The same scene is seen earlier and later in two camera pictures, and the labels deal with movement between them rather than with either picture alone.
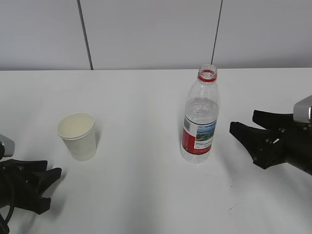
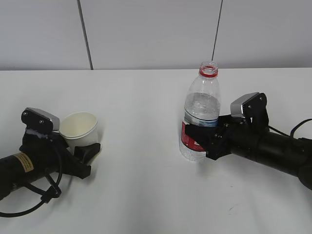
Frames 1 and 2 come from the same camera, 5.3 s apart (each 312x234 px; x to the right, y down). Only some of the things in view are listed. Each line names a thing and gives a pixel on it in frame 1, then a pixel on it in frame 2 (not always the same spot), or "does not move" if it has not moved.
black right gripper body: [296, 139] to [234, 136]
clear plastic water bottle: [202, 111] does not move
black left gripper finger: [43, 181] to [86, 154]
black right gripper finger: [271, 120] to [224, 120]
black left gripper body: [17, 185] to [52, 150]
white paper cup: [78, 131] does not move
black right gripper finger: [266, 146] to [210, 138]
